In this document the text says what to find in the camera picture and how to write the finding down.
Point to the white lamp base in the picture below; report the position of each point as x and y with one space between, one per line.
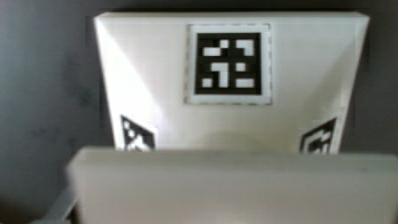
228 88

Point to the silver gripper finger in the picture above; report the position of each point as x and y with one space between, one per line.
61 214

